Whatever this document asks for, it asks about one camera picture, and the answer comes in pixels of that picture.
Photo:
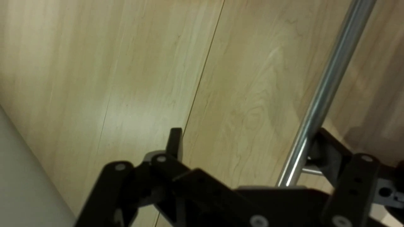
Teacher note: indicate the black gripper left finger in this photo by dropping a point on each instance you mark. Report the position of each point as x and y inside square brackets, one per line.
[168, 193]

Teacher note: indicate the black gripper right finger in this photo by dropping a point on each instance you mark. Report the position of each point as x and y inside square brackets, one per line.
[361, 193]

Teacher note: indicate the wooden cabinet door right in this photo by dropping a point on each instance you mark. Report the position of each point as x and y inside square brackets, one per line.
[105, 76]

